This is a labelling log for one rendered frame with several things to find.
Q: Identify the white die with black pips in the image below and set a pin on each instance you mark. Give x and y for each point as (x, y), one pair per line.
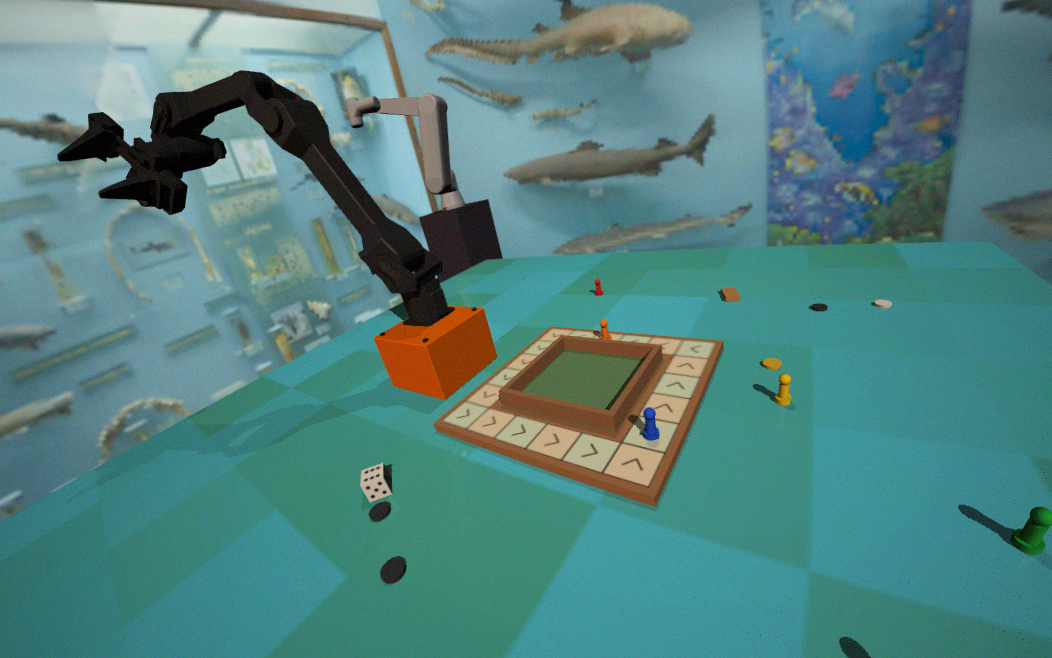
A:
(376, 482)

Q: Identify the green game pawn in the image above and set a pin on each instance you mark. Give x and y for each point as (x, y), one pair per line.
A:
(1030, 538)

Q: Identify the blue pawn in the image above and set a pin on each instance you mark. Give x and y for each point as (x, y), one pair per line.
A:
(650, 432)

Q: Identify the yellow game pawn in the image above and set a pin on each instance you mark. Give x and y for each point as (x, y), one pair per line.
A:
(782, 397)

